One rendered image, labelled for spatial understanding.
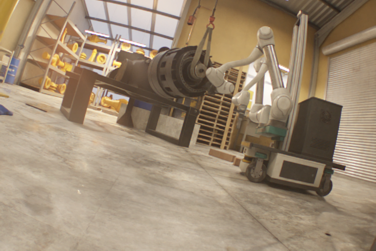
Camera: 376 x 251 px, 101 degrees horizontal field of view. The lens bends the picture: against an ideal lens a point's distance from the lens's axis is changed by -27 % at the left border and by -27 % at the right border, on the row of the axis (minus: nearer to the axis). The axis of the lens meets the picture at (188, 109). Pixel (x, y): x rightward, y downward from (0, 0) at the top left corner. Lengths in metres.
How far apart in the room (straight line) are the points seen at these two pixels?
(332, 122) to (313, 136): 0.23
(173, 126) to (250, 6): 5.66
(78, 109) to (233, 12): 6.65
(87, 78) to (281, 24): 7.65
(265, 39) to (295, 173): 1.11
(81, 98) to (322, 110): 2.49
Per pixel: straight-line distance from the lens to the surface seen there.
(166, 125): 4.61
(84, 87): 2.56
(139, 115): 4.62
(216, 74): 1.77
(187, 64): 2.06
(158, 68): 2.21
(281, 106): 1.58
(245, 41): 7.74
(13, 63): 7.51
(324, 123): 2.00
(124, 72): 3.13
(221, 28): 7.60
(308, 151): 1.94
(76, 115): 2.57
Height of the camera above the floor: 0.30
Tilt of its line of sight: 5 degrees up
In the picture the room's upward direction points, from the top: 15 degrees clockwise
